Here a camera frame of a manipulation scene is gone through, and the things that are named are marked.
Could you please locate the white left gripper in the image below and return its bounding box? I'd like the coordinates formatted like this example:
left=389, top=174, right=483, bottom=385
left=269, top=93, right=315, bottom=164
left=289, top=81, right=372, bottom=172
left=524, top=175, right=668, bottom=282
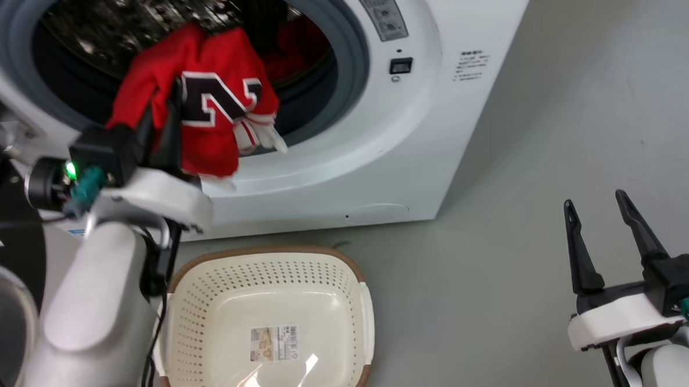
left=87, top=77, right=217, bottom=237

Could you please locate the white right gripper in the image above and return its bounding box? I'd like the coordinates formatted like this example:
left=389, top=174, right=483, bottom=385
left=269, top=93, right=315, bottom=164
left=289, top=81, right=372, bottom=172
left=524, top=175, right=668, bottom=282
left=562, top=187, right=687, bottom=353

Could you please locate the red jersey with black letter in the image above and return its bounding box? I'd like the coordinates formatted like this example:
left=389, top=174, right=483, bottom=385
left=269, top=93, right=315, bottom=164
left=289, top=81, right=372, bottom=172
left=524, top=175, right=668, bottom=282
left=102, top=19, right=290, bottom=196

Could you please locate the cream perforated laundry basket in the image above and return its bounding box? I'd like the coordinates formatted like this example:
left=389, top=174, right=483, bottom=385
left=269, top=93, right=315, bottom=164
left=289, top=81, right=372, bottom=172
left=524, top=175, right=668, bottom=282
left=149, top=242, right=378, bottom=387

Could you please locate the white front-load washing machine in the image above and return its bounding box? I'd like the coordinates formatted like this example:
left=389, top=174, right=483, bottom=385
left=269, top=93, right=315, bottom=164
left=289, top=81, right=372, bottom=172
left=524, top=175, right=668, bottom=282
left=0, top=0, right=551, bottom=250

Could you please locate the printed basket label sticker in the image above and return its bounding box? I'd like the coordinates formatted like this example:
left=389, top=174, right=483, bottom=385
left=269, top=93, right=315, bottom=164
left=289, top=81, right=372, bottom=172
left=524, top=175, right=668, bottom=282
left=249, top=325, right=300, bottom=363

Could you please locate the washing machine glass door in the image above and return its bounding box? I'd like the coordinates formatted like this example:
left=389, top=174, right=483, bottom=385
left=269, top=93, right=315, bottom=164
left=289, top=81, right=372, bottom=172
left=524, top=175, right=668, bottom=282
left=0, top=73, right=54, bottom=387

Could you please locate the red garment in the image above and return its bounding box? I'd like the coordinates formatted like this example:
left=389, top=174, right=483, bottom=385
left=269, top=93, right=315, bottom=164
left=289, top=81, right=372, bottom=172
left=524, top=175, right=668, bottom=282
left=260, top=14, right=336, bottom=85

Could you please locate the small text warning label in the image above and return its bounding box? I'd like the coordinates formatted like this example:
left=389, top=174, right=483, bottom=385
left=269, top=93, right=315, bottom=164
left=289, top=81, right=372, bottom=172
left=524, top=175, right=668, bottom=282
left=451, top=49, right=493, bottom=84

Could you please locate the grey washer instruction sticker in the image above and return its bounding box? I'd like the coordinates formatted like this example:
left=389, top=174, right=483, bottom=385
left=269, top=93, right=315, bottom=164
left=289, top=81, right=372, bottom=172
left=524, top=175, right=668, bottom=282
left=348, top=0, right=410, bottom=44

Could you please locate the teal left cable connector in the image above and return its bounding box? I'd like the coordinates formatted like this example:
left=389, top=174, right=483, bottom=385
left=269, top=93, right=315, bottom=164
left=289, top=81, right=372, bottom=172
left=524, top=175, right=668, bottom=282
left=64, top=166, right=109, bottom=221

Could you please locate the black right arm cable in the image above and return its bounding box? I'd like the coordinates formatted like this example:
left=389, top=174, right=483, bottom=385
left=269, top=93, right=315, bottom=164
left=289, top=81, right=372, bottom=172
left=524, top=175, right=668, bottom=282
left=600, top=343, right=634, bottom=387

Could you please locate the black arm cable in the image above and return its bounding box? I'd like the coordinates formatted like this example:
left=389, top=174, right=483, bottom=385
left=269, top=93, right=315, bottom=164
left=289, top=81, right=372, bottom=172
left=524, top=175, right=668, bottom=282
left=133, top=219, right=189, bottom=387
left=600, top=343, right=634, bottom=387

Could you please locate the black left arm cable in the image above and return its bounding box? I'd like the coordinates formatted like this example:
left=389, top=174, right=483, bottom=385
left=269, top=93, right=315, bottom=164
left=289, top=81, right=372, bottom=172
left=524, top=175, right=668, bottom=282
left=133, top=219, right=189, bottom=387

